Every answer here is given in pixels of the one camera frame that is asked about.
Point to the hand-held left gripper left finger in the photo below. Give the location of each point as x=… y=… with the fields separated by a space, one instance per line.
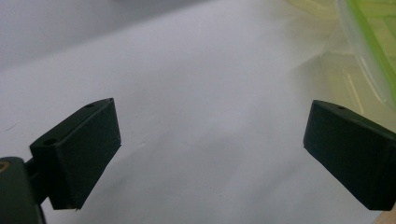
x=81 y=149

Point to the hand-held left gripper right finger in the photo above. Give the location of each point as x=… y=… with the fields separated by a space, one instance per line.
x=355 y=155

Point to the clear plastic container green rim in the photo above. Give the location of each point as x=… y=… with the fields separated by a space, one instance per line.
x=367 y=40

